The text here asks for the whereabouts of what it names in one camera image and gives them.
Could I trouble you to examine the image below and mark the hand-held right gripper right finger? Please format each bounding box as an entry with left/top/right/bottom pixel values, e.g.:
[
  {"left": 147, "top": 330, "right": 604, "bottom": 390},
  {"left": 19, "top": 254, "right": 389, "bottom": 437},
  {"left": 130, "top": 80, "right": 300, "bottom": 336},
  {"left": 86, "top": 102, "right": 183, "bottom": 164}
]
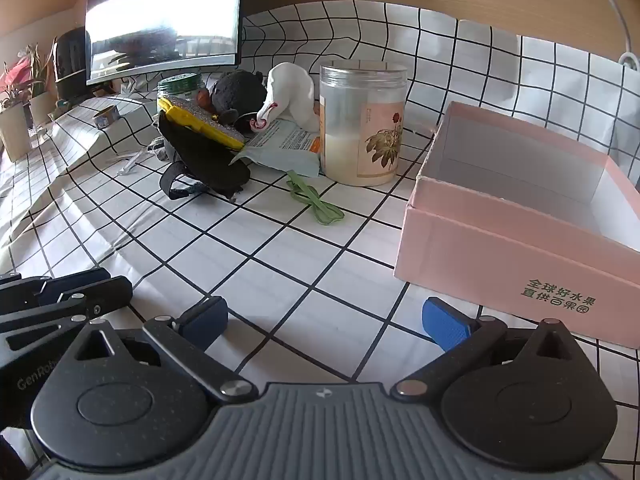
[{"left": 392, "top": 297, "right": 576, "bottom": 403}]

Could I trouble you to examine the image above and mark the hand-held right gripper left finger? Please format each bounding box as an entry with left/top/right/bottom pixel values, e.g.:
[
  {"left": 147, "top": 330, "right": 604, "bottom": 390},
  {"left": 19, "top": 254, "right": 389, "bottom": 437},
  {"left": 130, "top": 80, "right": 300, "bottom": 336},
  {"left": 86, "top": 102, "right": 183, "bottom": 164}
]
[{"left": 75, "top": 296, "right": 258, "bottom": 403}]

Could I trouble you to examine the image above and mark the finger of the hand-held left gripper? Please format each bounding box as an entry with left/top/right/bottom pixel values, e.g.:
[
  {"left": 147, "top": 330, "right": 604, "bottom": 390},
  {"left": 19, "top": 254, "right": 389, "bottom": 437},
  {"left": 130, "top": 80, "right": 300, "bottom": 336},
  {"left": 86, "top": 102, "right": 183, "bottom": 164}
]
[
  {"left": 0, "top": 276, "right": 134, "bottom": 352},
  {"left": 0, "top": 267, "right": 112, "bottom": 307}
]

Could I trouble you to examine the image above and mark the pink cardboard box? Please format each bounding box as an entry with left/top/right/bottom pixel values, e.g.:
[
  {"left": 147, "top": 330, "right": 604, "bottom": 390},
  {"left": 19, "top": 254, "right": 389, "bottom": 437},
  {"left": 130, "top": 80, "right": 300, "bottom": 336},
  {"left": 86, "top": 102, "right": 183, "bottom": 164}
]
[{"left": 393, "top": 101, "right": 640, "bottom": 350}]

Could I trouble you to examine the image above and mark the black cloth pouch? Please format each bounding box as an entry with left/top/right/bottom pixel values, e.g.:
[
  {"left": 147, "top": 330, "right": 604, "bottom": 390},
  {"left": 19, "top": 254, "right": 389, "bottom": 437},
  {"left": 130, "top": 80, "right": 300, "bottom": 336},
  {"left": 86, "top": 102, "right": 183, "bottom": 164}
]
[{"left": 157, "top": 110, "right": 251, "bottom": 200}]

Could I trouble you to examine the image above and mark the dark brown plush bear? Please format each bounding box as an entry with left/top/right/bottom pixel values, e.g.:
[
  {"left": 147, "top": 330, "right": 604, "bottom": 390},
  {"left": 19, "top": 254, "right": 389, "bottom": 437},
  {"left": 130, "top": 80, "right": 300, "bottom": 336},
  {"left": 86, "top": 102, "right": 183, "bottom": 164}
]
[{"left": 195, "top": 71, "right": 268, "bottom": 126}]

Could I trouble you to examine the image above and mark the white plush toy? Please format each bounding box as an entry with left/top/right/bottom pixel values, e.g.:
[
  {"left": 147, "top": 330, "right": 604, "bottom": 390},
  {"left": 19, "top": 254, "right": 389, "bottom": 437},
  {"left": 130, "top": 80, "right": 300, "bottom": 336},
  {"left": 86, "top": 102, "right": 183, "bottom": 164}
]
[{"left": 250, "top": 62, "right": 321, "bottom": 135}]

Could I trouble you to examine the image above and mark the white checkered tablecloth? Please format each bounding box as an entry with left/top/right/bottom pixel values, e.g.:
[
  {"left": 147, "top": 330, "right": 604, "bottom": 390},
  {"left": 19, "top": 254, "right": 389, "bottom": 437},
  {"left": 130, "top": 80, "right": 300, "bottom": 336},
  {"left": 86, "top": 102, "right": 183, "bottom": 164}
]
[{"left": 0, "top": 0, "right": 640, "bottom": 480}]

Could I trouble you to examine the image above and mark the clear plastic wrapper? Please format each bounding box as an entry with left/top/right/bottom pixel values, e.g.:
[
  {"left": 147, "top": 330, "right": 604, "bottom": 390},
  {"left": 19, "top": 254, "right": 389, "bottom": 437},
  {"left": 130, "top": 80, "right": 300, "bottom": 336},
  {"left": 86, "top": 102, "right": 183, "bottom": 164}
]
[{"left": 117, "top": 147, "right": 161, "bottom": 176}]

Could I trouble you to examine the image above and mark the green hair clip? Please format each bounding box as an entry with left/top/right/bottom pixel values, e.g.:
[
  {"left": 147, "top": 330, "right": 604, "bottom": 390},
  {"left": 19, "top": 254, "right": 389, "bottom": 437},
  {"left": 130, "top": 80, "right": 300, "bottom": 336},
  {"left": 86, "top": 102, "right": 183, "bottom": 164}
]
[{"left": 286, "top": 170, "right": 345, "bottom": 224}]

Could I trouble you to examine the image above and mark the red leaf potted plant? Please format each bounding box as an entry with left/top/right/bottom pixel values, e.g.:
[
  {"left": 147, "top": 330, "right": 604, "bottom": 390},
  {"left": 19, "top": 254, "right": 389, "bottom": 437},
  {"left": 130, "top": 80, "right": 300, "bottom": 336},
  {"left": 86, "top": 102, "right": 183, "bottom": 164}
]
[{"left": 0, "top": 57, "right": 33, "bottom": 161}]

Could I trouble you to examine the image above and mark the green potted plant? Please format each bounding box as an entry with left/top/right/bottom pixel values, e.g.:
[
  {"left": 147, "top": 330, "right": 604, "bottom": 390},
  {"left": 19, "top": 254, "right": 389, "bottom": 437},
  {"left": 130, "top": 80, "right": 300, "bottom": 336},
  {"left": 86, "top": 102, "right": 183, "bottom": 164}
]
[{"left": 22, "top": 42, "right": 57, "bottom": 126}]

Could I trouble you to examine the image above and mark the clear plastic jar flower label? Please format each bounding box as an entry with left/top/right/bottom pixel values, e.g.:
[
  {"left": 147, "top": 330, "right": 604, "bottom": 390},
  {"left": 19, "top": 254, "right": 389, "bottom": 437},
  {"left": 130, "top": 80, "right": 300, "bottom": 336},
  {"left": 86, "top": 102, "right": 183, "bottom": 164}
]
[{"left": 319, "top": 60, "right": 408, "bottom": 187}]

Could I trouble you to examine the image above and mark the yellow glitter pouch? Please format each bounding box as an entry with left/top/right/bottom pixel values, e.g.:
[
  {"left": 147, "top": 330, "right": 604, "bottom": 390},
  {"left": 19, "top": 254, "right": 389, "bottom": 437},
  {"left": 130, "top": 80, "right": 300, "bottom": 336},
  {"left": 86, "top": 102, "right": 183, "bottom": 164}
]
[{"left": 157, "top": 97, "right": 246, "bottom": 150}]

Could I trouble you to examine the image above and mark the black speaker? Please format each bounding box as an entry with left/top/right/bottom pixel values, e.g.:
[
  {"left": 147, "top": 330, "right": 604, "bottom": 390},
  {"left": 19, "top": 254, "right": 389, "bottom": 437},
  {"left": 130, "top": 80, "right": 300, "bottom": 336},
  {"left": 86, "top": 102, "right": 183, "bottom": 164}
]
[{"left": 52, "top": 27, "right": 93, "bottom": 101}]

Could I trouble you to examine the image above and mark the green lid jar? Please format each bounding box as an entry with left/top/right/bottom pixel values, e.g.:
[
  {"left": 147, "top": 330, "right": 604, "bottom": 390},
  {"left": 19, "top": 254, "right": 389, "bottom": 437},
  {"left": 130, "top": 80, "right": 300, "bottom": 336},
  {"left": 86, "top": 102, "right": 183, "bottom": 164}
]
[{"left": 156, "top": 73, "right": 206, "bottom": 111}]

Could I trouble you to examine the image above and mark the black computer monitor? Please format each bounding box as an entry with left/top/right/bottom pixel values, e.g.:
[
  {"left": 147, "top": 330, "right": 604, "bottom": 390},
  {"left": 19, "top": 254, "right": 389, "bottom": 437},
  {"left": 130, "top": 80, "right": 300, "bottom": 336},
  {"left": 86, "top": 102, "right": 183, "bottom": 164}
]
[{"left": 85, "top": 0, "right": 244, "bottom": 86}]

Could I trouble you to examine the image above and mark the white power cable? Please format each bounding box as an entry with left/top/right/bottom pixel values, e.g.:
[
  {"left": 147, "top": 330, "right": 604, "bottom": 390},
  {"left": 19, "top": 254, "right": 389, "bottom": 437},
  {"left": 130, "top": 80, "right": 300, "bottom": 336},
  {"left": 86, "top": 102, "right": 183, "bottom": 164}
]
[{"left": 582, "top": 0, "right": 633, "bottom": 56}]

